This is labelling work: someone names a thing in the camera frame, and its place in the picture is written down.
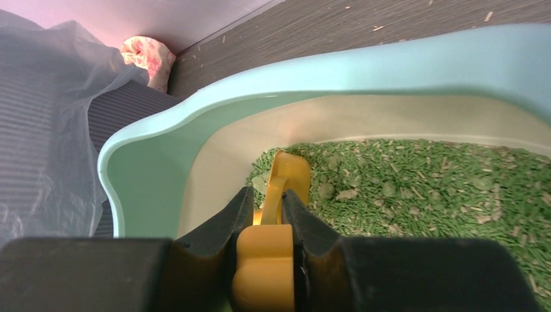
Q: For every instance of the orange litter scoop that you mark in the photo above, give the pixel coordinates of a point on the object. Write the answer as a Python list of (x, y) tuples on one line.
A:
[(264, 277)]

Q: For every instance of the bin with blue bag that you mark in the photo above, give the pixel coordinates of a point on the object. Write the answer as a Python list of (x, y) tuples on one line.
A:
[(63, 94)]

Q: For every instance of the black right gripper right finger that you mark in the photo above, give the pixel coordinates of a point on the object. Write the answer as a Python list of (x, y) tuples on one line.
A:
[(338, 273)]

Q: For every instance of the pink patterned cloth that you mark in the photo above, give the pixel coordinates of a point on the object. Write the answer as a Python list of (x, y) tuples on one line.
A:
[(151, 55)]

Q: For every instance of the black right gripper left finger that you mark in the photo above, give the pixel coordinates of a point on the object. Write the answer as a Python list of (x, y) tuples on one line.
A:
[(192, 273)]

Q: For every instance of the green cat litter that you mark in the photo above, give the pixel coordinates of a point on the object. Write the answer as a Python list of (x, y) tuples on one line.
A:
[(426, 188)]

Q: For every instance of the teal litter box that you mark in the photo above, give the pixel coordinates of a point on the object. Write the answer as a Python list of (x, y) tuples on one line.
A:
[(165, 174)]

